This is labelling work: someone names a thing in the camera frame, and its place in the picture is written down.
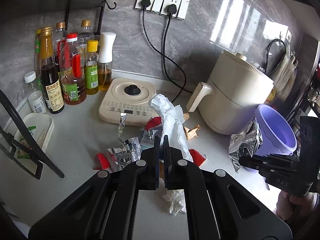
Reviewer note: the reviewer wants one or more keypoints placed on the brown paper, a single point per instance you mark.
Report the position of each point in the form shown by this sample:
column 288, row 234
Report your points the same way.
column 190, row 133

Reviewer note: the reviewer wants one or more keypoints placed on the silver foil snack wrapper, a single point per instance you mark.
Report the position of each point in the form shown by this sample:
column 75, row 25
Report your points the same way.
column 129, row 151

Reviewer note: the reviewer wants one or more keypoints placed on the white printed cardboard box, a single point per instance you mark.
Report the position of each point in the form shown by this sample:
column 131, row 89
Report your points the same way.
column 147, row 140

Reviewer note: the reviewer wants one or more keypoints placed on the red wrapper piece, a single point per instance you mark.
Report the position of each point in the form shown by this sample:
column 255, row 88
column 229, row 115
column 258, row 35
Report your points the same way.
column 197, row 157

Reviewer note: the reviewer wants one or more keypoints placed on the white top oil sprayer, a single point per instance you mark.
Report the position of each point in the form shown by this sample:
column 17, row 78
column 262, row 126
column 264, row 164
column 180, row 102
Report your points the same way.
column 105, row 59

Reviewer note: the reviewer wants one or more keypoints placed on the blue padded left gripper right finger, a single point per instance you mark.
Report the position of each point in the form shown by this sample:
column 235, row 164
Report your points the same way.
column 171, row 156

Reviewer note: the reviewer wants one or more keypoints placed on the purple plastic bucket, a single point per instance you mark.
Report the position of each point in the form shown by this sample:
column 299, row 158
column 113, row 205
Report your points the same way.
column 278, row 136

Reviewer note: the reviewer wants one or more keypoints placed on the red handled oil bottle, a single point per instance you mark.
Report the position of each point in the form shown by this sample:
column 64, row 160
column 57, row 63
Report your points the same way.
column 72, row 62

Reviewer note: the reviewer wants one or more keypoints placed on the white wall socket panel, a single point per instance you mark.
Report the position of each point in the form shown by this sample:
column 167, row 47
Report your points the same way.
column 161, row 7

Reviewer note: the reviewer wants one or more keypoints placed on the yellow cap green label bottle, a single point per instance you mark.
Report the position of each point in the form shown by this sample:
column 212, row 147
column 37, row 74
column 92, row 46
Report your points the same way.
column 91, row 67

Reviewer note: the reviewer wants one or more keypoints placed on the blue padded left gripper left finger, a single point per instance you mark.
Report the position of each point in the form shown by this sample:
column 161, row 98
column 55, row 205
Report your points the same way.
column 150, row 175

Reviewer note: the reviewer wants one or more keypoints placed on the black storage shelf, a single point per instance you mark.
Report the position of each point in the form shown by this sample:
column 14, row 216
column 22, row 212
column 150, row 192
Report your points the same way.
column 308, row 105

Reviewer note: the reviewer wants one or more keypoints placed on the person's right hand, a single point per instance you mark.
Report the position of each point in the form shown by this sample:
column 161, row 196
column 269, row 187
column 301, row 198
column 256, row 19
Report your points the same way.
column 289, row 206

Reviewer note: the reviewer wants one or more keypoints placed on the small white cap bottle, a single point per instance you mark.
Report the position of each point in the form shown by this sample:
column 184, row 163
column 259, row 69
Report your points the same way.
column 34, row 94

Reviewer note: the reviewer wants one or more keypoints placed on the red white crumpled wrapper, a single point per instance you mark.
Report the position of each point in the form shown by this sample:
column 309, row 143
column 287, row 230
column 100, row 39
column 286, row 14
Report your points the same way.
column 153, row 125

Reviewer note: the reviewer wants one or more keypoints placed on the dark soy sauce bottle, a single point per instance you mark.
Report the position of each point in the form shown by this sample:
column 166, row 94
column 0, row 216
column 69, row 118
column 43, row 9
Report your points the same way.
column 49, row 73

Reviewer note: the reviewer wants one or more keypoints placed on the white tissue paper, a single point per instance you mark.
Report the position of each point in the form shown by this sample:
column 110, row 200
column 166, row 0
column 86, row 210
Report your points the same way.
column 172, row 120

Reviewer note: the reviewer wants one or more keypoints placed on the cream air fryer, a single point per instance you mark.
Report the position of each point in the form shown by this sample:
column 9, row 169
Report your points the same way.
column 233, row 91

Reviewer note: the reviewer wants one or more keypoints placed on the gold cap clear bottle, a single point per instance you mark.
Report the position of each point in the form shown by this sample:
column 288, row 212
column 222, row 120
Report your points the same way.
column 85, row 34

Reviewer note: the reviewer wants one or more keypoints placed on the hanging plastic bags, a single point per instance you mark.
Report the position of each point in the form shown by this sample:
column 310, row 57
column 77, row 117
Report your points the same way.
column 285, row 75

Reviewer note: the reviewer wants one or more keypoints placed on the green label bottle behind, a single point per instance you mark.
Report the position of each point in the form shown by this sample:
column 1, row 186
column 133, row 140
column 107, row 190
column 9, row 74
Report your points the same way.
column 37, row 56

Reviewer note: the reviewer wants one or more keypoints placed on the cream induction cooker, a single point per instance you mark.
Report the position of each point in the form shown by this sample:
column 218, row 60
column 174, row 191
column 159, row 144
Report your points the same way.
column 131, row 97

